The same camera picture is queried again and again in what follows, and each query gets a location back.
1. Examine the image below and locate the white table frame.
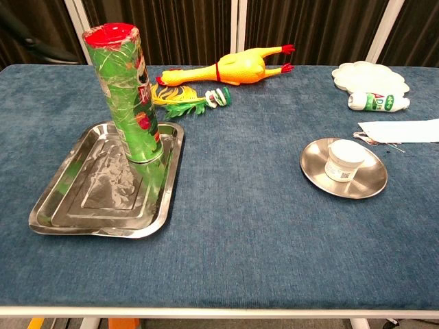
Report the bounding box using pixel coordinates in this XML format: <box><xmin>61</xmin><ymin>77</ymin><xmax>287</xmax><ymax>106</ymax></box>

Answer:
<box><xmin>0</xmin><ymin>306</ymin><xmax>439</xmax><ymax>329</ymax></box>

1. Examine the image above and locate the yellow rubber chicken toy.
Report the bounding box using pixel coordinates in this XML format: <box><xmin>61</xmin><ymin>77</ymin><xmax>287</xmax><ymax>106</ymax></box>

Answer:
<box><xmin>156</xmin><ymin>43</ymin><xmax>296</xmax><ymax>87</ymax></box>

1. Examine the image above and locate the dark pleated curtain panel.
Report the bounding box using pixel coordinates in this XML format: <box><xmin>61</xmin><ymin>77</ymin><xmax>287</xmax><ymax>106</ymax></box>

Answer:
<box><xmin>244</xmin><ymin>0</ymin><xmax>390</xmax><ymax>66</ymax></box>
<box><xmin>0</xmin><ymin>0</ymin><xmax>83</xmax><ymax>69</ymax></box>
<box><xmin>81</xmin><ymin>0</ymin><xmax>237</xmax><ymax>66</ymax></box>
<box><xmin>377</xmin><ymin>0</ymin><xmax>439</xmax><ymax>68</ymax></box>

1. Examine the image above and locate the light blue paper tag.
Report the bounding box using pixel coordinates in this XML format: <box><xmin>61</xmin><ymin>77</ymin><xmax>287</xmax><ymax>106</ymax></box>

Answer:
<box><xmin>357</xmin><ymin>118</ymin><xmax>439</xmax><ymax>144</ymax></box>

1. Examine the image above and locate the white flower-shaped paint palette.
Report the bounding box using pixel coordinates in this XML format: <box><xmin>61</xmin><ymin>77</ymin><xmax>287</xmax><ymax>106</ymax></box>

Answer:
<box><xmin>331</xmin><ymin>60</ymin><xmax>411</xmax><ymax>95</ymax></box>

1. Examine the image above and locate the yellow green feather shuttlecock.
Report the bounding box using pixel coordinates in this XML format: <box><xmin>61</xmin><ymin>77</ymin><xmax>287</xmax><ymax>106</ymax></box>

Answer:
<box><xmin>150</xmin><ymin>83</ymin><xmax>232</xmax><ymax>120</ymax></box>

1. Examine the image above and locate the white round object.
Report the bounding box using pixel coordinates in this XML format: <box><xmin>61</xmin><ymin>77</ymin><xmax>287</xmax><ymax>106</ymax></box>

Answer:
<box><xmin>324</xmin><ymin>139</ymin><xmax>366</xmax><ymax>182</ymax></box>

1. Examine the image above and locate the red green snack can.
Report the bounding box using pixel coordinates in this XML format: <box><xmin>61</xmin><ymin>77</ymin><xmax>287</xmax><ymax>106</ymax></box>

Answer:
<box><xmin>83</xmin><ymin>23</ymin><xmax>165</xmax><ymax>164</ymax></box>

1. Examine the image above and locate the rectangular steel tray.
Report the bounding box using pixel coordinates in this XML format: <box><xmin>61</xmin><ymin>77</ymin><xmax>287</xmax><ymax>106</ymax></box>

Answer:
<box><xmin>28</xmin><ymin>120</ymin><xmax>185</xmax><ymax>239</ymax></box>

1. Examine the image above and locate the blue tablecloth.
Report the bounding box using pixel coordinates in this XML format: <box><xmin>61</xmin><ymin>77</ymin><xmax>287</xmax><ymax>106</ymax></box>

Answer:
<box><xmin>0</xmin><ymin>64</ymin><xmax>439</xmax><ymax>311</ymax></box>

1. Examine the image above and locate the small white green drink bottle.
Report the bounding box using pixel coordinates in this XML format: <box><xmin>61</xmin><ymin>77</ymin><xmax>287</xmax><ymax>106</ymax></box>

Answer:
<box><xmin>347</xmin><ymin>91</ymin><xmax>411</xmax><ymax>112</ymax></box>

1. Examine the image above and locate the round steel plate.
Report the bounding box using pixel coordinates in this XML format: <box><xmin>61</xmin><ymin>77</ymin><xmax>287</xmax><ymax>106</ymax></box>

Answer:
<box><xmin>299</xmin><ymin>137</ymin><xmax>389</xmax><ymax>199</ymax></box>

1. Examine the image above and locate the white partition frame post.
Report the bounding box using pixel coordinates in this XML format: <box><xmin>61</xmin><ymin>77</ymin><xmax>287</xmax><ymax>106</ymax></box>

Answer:
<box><xmin>63</xmin><ymin>0</ymin><xmax>91</xmax><ymax>65</ymax></box>
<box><xmin>229</xmin><ymin>0</ymin><xmax>248</xmax><ymax>55</ymax></box>
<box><xmin>365</xmin><ymin>0</ymin><xmax>406</xmax><ymax>64</ymax></box>

